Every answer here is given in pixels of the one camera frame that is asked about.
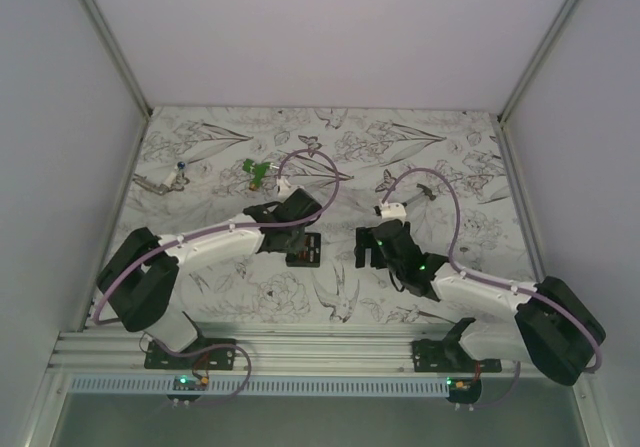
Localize black fuse box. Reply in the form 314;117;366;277
285;233;322;268

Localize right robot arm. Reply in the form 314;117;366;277
354;220;606;386

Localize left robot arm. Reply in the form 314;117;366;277
95;188;323;369

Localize green connector part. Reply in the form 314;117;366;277
242;159;278;191

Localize floral patterned table mat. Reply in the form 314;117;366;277
114;107;535;327

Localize right small circuit board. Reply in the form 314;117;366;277
446;377;481;392

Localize small circuit board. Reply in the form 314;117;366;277
446;377;481;392
173;375;209;392

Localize left small circuit board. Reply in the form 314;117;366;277
173;375;209;392

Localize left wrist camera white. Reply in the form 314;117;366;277
276;177;299;197

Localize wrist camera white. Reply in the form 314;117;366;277
374;202;407;222
276;177;299;197

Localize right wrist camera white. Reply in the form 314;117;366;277
374;202;407;222

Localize hammer with black handle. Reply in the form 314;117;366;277
402;183;437;207

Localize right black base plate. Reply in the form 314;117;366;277
411;339;502;374

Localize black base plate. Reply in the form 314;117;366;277
411;339;502;374
144;338;236;371

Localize metal bracket with blue knob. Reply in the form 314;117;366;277
133;161;190;196

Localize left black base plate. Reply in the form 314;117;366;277
144;338;236;371

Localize aluminium rail beam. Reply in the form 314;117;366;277
47;330;599;377

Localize grey slotted cable duct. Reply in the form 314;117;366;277
69;374;449;398

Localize left aluminium frame post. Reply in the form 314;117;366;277
79;0;153;119

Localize aluminium frame post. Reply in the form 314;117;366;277
497;0;582;125
79;0;153;119

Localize right aluminium frame post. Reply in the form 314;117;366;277
497;0;582;125

